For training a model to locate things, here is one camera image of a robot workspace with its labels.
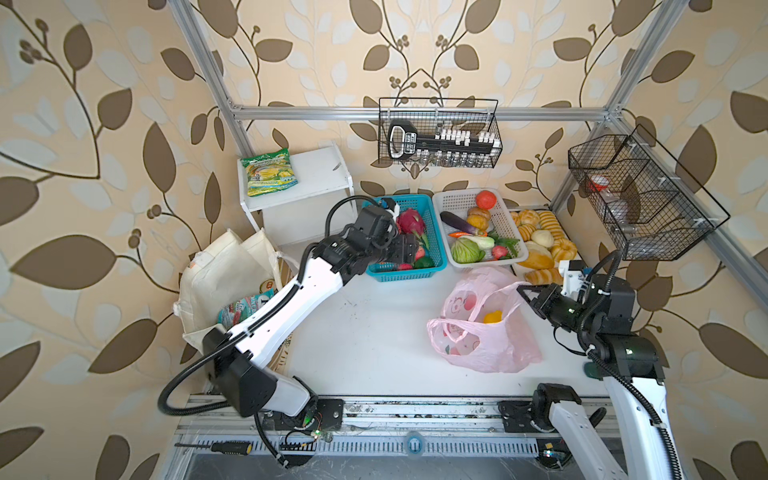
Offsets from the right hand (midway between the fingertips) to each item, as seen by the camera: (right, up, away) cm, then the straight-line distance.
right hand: (520, 291), depth 68 cm
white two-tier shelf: (-51, +21, +12) cm, 56 cm away
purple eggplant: (-5, +18, +44) cm, 48 cm away
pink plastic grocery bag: (-9, -7, -3) cm, 11 cm away
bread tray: (+23, +11, +34) cm, 43 cm away
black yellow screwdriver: (-69, -37, +1) cm, 79 cm away
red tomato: (+4, +27, +41) cm, 49 cm away
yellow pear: (-8, -5, -4) cm, 10 cm away
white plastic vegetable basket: (+1, +18, +40) cm, 44 cm away
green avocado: (-20, +4, +28) cm, 35 cm away
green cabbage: (-5, +8, +29) cm, 30 cm away
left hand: (-25, +12, +5) cm, 29 cm away
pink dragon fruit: (-24, +18, +39) cm, 49 cm away
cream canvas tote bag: (-73, +3, +8) cm, 74 cm away
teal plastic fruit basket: (-18, +25, +43) cm, 53 cm away
